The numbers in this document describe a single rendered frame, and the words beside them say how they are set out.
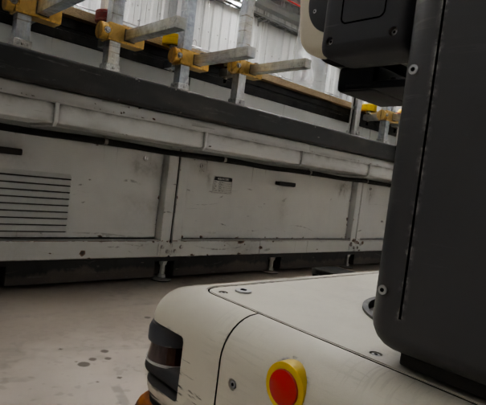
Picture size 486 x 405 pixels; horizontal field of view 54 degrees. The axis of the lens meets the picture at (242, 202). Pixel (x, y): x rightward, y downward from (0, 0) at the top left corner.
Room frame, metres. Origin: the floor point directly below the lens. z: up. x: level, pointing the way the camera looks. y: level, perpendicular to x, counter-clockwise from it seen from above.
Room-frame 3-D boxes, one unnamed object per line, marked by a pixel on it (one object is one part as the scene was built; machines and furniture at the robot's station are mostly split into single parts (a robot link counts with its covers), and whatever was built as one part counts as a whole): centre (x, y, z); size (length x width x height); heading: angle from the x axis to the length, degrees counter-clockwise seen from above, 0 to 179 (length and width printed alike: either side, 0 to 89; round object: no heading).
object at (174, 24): (1.38, 0.36, 0.81); 0.43 x 0.03 x 0.04; 43
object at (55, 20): (1.25, 0.60, 0.81); 0.14 x 0.06 x 0.05; 133
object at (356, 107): (2.25, -0.47, 0.93); 0.05 x 0.05 x 0.45; 43
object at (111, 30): (1.42, 0.42, 0.81); 0.14 x 0.06 x 0.05; 133
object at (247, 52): (1.55, 0.17, 0.80); 0.43 x 0.03 x 0.04; 43
